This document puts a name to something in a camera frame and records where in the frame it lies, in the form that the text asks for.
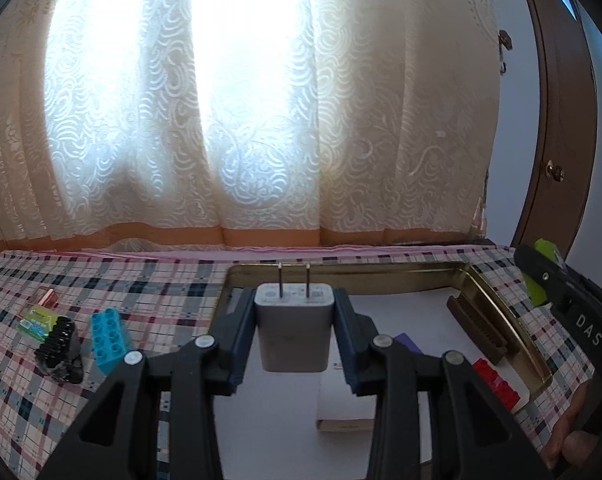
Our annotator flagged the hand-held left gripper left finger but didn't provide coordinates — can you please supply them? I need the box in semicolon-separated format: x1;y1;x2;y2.
41;287;257;480

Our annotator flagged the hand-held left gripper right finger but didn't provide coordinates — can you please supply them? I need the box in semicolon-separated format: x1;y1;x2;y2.
333;287;552;480

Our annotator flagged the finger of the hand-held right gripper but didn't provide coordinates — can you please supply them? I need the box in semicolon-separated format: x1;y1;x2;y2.
514;245;573;308

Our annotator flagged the green cube block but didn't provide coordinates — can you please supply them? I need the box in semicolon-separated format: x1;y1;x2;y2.
528;240;567;306

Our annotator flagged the white plug charger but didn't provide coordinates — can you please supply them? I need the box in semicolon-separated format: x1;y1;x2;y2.
253;262;337;375

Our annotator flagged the small cardboard box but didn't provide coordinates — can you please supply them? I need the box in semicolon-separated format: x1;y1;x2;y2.
315;372;377;433

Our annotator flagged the purple cube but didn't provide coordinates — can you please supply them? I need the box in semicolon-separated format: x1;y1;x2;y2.
393;332;424;356

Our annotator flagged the gold metal tin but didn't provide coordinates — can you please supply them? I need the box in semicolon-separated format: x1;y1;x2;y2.
208;261;554;480

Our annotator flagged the brown wooden comb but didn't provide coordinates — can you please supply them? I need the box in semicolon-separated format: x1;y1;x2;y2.
446;294;509;366

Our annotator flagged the blue building block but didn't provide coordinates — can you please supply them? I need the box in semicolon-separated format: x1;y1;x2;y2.
91;308;134;375

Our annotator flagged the black object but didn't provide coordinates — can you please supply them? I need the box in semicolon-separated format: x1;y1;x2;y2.
35;317;86;385

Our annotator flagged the copper coloured small box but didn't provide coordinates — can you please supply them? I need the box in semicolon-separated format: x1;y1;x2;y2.
31;287;59;308

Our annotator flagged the green packet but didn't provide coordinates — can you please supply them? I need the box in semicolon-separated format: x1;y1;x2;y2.
20;306;64;338

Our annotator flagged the person's right hand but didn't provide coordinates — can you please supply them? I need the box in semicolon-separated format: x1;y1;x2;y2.
538;377;599;471

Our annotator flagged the white paper liner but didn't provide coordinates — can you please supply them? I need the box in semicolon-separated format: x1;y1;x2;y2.
221;292;532;480

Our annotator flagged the plaid cloth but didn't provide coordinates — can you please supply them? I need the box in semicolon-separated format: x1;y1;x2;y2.
0;245;602;480

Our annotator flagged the pink sheet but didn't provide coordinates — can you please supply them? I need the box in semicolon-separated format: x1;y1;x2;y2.
46;244;497;263

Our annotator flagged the red building block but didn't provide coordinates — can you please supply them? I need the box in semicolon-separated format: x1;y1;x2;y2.
471;358;523;406

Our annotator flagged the cream patterned lace curtain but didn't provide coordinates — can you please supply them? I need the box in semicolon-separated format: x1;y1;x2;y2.
0;0;502;256

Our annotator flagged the brown wooden door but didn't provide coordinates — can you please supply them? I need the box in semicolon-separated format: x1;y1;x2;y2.
511;0;599;261

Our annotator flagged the metal wall hook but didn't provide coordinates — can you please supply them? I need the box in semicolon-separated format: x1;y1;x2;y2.
496;30;513;76

